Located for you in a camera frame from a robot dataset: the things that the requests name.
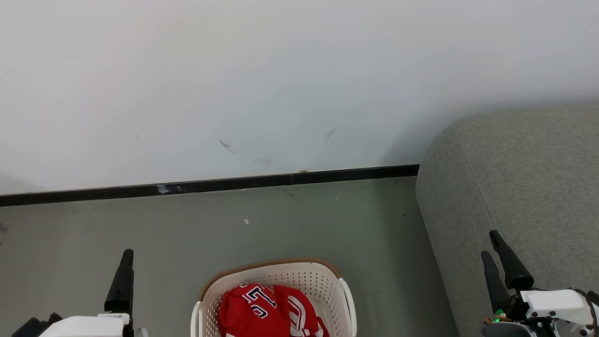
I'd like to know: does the red jersey shirt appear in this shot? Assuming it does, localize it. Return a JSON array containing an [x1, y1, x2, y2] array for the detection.
[[218, 283, 330, 337]]

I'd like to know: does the white laundry basket brown rim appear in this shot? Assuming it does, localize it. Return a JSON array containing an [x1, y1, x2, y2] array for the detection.
[[190, 257, 358, 337]]

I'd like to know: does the grey fabric sofa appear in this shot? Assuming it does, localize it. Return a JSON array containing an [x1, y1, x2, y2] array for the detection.
[[416, 104, 599, 337]]

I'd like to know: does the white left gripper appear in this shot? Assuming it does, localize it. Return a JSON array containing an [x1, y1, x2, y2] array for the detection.
[[39, 249, 148, 337]]

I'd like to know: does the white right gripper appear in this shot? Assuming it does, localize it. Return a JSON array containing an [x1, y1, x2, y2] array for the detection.
[[481, 230, 599, 337]]

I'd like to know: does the black baseboard strip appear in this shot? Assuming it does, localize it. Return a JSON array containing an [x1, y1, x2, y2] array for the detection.
[[0, 164, 420, 208]]

